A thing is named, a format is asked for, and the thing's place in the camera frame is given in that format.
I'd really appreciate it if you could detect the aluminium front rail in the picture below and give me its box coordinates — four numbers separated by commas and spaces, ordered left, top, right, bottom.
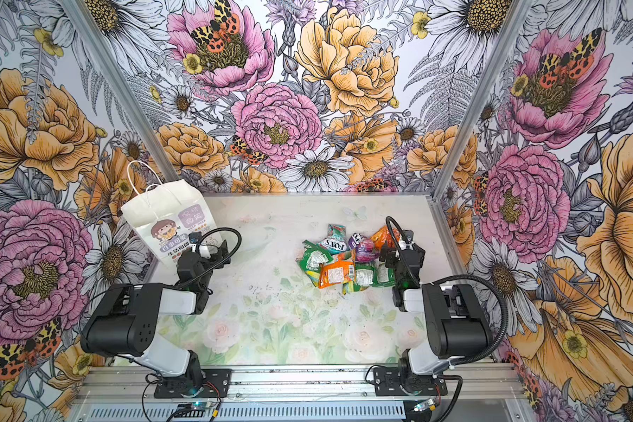
74, 362, 524, 404

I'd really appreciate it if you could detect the orange snack packet back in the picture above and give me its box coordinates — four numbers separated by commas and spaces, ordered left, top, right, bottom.
370, 227, 400, 251

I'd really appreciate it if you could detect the purple candy packet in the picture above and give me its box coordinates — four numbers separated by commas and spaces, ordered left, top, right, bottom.
348, 232, 380, 263

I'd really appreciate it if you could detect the green circuit board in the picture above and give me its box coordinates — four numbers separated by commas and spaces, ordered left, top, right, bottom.
413, 398, 436, 413
178, 402, 216, 420

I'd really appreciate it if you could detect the right aluminium frame post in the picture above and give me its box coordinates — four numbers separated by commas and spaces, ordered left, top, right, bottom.
431, 1, 530, 202

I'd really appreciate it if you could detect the white vented cable duct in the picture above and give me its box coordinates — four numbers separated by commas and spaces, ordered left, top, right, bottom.
73, 401, 406, 421

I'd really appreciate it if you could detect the teal Fox's candy packet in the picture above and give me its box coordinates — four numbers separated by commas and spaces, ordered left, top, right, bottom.
319, 224, 350, 254

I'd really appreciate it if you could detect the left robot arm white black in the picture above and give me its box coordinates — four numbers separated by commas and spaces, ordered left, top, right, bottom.
80, 242, 230, 397

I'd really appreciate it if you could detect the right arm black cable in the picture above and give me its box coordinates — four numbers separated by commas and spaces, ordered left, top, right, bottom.
384, 215, 509, 366

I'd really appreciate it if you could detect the left green circuit board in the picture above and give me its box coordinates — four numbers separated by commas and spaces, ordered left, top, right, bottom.
178, 402, 216, 420

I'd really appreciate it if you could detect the green snack packet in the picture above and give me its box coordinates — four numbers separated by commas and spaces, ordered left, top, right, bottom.
342, 263, 396, 295
296, 240, 333, 288

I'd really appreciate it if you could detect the right green circuit board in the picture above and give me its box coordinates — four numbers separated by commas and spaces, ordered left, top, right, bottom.
413, 398, 436, 413

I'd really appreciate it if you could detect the left aluminium frame post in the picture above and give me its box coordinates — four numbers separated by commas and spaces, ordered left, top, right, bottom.
62, 1, 179, 181

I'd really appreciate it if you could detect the orange snack packet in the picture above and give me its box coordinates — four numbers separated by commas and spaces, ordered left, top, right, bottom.
370, 227, 400, 251
318, 260, 355, 288

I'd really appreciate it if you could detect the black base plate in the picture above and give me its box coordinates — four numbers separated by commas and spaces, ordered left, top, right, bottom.
153, 369, 232, 399
365, 365, 448, 397

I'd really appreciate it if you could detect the orange snack packet front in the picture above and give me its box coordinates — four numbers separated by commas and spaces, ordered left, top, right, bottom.
318, 260, 355, 288

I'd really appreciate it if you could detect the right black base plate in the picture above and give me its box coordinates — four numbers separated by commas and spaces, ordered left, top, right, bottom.
365, 365, 448, 397

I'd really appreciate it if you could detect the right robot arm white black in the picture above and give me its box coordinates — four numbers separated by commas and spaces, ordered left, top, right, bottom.
374, 238, 499, 397

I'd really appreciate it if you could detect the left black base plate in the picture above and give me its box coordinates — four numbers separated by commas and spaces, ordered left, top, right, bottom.
153, 369, 232, 399

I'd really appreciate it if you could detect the aluminium frame post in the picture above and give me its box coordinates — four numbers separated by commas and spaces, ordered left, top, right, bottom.
431, 1, 530, 202
62, 1, 179, 181

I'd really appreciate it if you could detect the white paper bag with cartoon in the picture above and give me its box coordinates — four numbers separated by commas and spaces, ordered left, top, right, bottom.
121, 160, 216, 270

